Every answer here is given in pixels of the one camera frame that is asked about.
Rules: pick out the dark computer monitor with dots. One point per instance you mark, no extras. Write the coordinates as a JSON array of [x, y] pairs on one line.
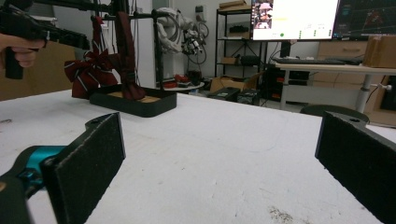
[[367, 17]]

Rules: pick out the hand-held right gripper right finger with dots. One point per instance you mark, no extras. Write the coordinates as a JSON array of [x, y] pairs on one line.
[[358, 155]]

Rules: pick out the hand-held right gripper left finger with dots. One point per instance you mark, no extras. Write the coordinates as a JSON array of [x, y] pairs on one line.
[[90, 161]]

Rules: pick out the black keyboard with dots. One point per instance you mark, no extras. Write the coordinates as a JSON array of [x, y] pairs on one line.
[[311, 61]]

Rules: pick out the round white table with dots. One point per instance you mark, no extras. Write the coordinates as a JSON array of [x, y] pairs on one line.
[[186, 87]]

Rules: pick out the black rack with wooden tray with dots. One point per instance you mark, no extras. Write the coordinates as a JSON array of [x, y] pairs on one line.
[[137, 104]]

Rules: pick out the bright computer monitor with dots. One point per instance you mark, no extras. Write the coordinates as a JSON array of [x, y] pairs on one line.
[[295, 18]]

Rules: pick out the white desk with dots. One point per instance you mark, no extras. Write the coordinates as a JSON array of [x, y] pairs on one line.
[[327, 69]]

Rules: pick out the black computer tower green label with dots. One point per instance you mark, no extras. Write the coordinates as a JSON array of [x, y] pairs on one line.
[[223, 93]]

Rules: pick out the white foam mat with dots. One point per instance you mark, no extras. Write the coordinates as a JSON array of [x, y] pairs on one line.
[[202, 161]]

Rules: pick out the black round stool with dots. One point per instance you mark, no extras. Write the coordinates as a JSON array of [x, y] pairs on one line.
[[330, 109]]

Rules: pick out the black metal shelf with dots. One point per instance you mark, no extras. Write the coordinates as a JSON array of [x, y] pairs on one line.
[[224, 40]]

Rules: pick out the dark red striped bow tie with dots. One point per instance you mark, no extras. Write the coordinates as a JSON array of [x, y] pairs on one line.
[[90, 73]]

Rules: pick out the open cardboard box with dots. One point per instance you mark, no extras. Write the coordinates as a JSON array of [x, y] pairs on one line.
[[230, 81]]

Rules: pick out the brown board panel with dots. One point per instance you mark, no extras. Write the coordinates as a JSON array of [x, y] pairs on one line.
[[43, 77]]

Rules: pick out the brown cardboard box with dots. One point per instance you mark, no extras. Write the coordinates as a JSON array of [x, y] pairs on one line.
[[381, 51]]

